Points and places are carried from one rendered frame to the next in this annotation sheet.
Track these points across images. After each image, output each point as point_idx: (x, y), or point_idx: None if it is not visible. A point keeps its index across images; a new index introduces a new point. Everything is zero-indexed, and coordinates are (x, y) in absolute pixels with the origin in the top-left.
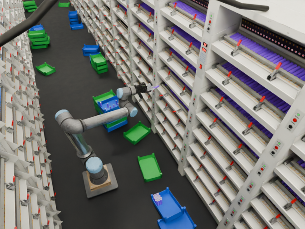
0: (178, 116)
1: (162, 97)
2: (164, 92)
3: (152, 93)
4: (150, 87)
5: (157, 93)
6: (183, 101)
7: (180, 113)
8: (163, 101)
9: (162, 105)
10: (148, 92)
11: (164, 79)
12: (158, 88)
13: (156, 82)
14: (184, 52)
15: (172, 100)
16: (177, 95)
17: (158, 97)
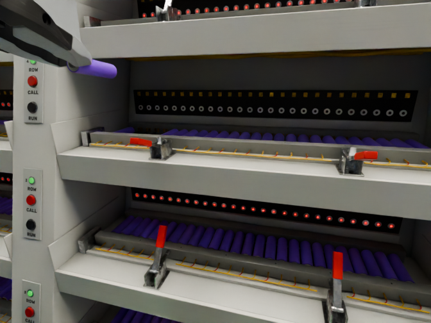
0: (280, 263)
1: (97, 231)
2: (133, 152)
3: (11, 234)
4: (52, 0)
5: (65, 208)
6: (422, 20)
7: (372, 174)
8: (111, 249)
9: (115, 267)
10: (40, 18)
11: (142, 26)
12: (77, 153)
13: (54, 117)
14: None
15: (234, 153)
16: (331, 27)
17: (71, 240)
